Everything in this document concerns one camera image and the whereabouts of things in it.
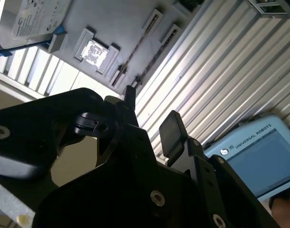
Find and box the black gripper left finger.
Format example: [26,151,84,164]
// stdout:
[0,85,174,214]

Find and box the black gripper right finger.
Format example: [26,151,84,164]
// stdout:
[159,110,281,228]

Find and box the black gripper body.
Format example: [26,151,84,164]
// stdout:
[33,163,209,228]

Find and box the person hand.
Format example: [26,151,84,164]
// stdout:
[269,190,290,228]

